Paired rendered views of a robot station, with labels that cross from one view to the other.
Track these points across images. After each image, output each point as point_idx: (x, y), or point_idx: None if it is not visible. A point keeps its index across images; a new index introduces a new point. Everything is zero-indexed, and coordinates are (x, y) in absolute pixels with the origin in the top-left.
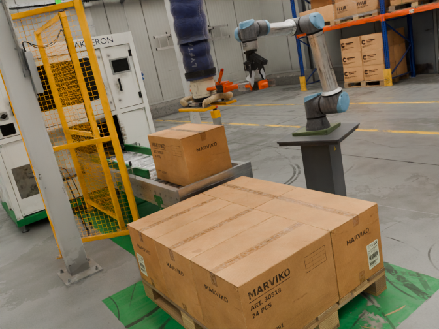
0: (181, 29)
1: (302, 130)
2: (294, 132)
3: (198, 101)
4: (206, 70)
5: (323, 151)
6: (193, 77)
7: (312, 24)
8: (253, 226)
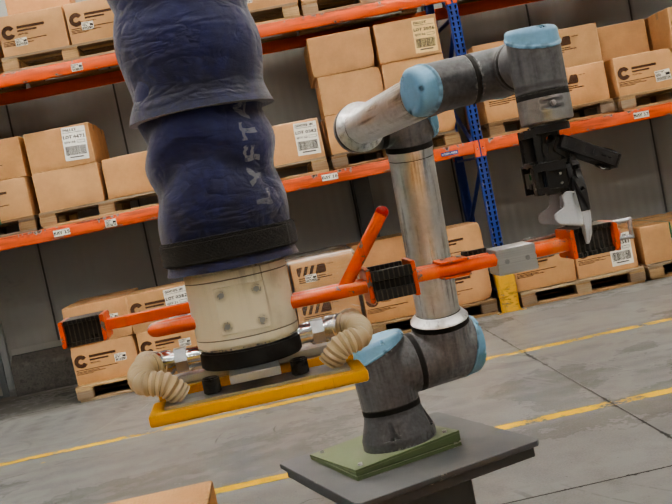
0: (220, 44)
1: (358, 457)
2: (352, 466)
3: (270, 357)
4: (294, 223)
5: (456, 500)
6: (266, 248)
7: (427, 120)
8: None
